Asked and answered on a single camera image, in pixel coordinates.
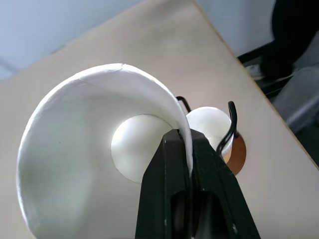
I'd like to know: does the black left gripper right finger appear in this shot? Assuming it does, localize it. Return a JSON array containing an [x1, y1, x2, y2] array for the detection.
[[189, 129, 261, 239]]

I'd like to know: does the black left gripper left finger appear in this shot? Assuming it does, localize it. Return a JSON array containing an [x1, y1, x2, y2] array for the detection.
[[135, 129, 194, 239]]

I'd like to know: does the white paper cup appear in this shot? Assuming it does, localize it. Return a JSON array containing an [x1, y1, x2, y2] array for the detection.
[[16, 63, 194, 239], [185, 107, 235, 159]]

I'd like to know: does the dark rounded shape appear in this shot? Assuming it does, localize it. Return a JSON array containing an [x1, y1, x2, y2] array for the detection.
[[259, 0, 319, 78]]

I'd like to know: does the black wire cup holder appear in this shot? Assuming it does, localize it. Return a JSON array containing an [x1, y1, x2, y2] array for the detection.
[[176, 96, 247, 176]]

